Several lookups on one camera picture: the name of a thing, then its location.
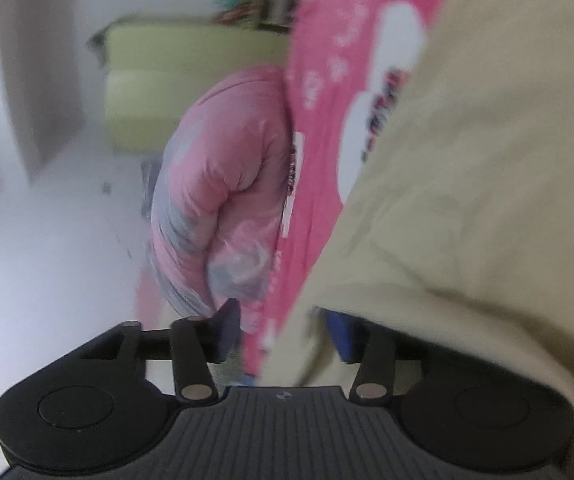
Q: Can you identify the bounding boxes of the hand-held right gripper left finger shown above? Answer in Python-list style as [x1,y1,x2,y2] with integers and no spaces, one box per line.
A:
[80,299,242,403]

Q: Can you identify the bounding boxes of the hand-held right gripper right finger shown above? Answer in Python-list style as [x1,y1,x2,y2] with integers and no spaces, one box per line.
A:
[324,310,428,403]

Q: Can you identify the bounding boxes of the beige pants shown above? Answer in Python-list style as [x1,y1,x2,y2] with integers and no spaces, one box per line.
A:
[262,0,574,461]

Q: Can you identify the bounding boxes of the pink grey floral quilt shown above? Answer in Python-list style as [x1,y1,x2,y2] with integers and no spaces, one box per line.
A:
[144,65,298,333]

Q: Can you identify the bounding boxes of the pink floral blanket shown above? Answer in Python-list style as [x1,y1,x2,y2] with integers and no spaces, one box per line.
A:
[239,0,455,376]

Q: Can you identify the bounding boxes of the pale yellow wardrobe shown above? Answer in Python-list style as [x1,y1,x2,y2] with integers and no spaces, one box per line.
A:
[100,15,293,153]

